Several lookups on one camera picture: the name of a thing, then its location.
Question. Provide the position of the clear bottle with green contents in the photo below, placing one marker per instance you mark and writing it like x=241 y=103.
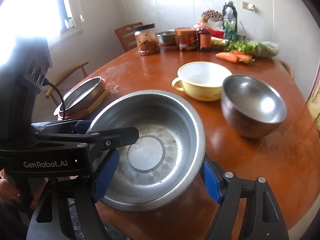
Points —
x=229 y=26

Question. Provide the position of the person's left hand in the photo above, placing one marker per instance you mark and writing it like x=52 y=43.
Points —
x=10 y=193

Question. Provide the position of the wall power socket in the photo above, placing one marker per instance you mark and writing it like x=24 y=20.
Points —
x=248 y=6

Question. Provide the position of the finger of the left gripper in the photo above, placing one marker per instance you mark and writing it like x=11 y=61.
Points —
x=103 y=140
x=62 y=126

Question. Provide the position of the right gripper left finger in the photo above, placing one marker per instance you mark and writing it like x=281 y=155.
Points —
x=85 y=200

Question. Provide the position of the black thermos bottle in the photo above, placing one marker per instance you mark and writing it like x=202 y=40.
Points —
x=230 y=6

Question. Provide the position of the metal bowl behind jars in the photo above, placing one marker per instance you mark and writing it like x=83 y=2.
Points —
x=166 y=38

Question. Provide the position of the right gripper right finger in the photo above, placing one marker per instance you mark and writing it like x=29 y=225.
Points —
x=225 y=189

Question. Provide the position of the deep stainless steel bowl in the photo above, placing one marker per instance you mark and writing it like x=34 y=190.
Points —
x=251 y=107

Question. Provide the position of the yellow bowl with handle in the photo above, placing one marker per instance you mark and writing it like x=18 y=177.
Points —
x=201 y=80

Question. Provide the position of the brown sauce bottle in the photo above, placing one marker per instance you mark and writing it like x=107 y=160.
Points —
x=204 y=35

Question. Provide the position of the curved light wood chair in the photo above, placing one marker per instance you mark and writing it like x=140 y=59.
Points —
x=63 y=77

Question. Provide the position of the window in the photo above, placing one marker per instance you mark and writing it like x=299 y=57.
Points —
x=49 y=19

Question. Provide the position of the round metal pan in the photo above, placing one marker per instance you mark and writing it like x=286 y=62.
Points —
x=83 y=96

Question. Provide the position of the bag of green vegetables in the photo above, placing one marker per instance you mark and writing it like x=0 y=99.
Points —
x=254 y=48

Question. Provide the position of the rear orange carrot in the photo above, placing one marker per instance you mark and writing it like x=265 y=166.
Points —
x=244 y=58

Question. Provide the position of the red snack package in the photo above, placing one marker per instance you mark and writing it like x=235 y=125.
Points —
x=217 y=33

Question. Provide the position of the brown wooden slat chair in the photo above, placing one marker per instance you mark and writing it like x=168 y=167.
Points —
x=126 y=36

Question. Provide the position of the orange carrot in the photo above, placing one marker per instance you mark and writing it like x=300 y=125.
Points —
x=244 y=58
x=227 y=56

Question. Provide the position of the red lidded tin jar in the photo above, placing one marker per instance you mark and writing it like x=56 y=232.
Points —
x=186 y=39

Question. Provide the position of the plastic jar with black lid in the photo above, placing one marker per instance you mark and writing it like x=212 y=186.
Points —
x=146 y=39

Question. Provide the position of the wide stainless steel bowl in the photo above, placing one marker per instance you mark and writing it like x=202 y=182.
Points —
x=165 y=159

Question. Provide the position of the front orange carrot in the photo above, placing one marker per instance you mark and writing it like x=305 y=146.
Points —
x=227 y=56

